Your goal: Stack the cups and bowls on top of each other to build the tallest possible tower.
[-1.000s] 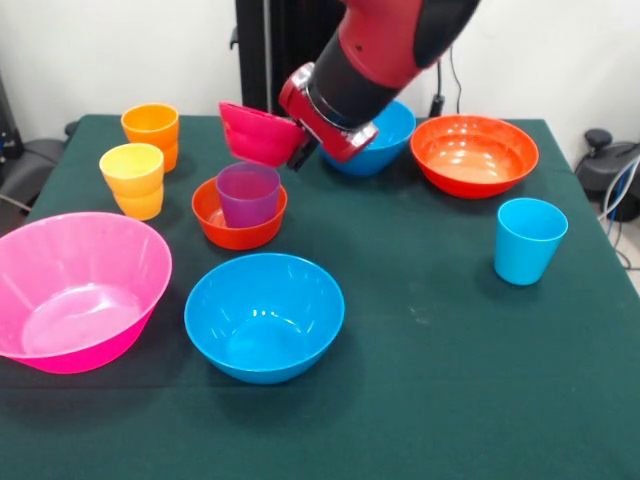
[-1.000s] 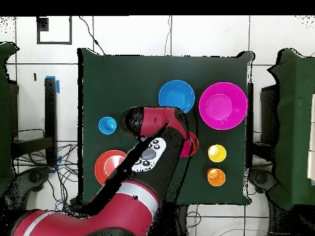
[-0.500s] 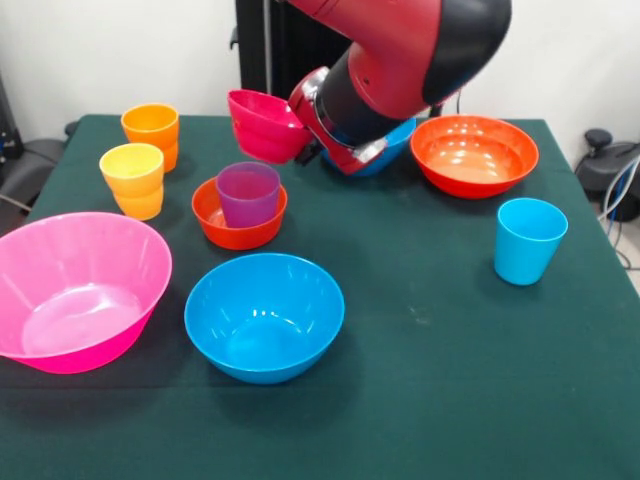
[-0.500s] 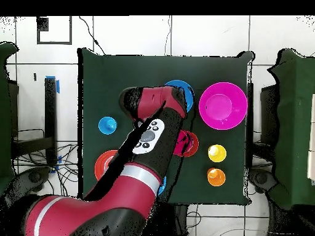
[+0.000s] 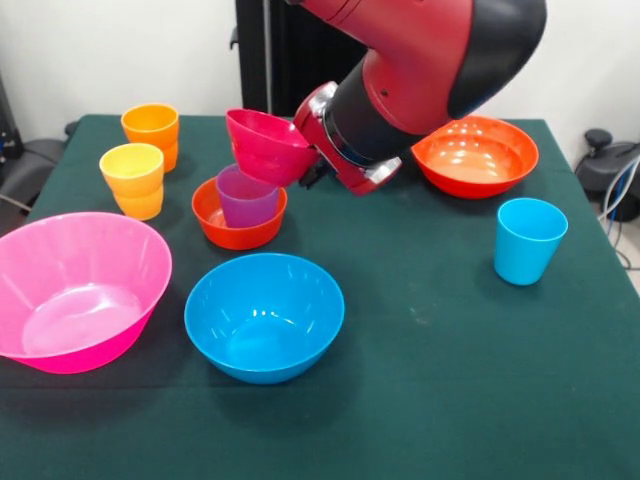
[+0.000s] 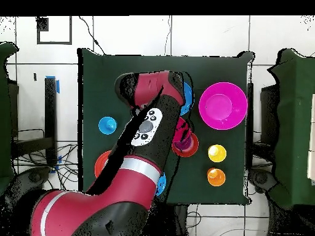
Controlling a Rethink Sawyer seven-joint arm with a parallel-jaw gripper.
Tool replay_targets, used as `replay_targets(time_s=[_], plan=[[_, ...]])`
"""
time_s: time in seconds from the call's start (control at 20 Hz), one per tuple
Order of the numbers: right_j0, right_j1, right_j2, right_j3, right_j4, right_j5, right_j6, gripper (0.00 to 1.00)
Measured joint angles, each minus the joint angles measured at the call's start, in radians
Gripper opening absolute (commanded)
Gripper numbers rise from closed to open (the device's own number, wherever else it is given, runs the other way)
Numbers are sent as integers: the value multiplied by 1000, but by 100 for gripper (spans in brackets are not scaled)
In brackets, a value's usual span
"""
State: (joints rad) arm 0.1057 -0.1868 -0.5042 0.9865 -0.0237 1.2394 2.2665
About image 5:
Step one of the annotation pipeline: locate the large orange-red plastic bowl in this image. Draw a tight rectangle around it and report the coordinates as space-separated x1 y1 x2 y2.
410 115 540 200

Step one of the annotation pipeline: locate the black column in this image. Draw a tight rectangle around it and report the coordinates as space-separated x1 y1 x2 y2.
229 0 361 117

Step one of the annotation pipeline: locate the purple plastic cup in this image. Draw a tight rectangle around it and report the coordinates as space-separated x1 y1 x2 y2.
215 163 280 229

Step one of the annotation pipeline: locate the blue plastic bowl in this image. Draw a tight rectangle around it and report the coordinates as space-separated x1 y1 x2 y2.
183 252 346 386

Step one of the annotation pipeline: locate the large pink plastic bowl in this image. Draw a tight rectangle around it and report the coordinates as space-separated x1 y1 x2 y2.
0 211 174 376

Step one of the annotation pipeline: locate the small magenta plastic bowl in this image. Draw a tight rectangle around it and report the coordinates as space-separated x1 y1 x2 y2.
225 108 321 188

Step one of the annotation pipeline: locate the yellow plastic cup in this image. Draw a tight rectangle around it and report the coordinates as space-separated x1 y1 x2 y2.
99 142 165 197

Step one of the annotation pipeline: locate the blue cable bundle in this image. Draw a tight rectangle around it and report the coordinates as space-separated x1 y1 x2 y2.
602 155 640 271

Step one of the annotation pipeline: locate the small orange-red plastic bowl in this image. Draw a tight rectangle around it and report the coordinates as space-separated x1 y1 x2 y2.
191 177 289 251

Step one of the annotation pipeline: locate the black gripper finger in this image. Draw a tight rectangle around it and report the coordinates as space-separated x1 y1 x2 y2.
298 159 331 191

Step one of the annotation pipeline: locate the orange plastic cup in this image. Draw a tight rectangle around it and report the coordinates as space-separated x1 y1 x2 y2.
111 183 166 222
158 138 180 174
121 103 181 149

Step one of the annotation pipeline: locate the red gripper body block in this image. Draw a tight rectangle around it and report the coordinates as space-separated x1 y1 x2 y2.
292 89 391 197

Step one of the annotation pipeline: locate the blue plastic cup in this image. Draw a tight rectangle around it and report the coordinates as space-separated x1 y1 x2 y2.
494 197 569 287

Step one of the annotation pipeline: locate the black equipment rack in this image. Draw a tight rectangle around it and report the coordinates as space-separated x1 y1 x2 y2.
0 69 24 161

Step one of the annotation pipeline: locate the dark green tablecloth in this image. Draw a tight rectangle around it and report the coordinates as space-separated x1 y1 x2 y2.
0 114 640 480

